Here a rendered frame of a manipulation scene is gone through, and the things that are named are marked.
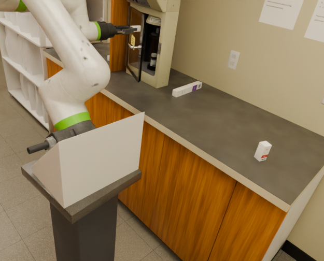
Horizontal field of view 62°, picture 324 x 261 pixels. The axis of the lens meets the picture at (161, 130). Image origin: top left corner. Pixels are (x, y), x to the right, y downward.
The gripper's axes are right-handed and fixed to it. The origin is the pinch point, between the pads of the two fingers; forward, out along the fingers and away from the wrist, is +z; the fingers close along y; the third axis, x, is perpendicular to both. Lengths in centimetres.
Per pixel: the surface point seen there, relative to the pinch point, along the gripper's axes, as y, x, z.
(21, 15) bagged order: 154, 23, -5
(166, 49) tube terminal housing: -7.5, 11.9, 20.2
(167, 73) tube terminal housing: -7.4, 27.7, 23.8
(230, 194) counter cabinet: -88, 53, -11
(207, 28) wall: -8, 1, 58
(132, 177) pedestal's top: -65, 37, -52
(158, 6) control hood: -6.3, -12.6, 10.3
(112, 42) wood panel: 29.8, 16.3, 6.2
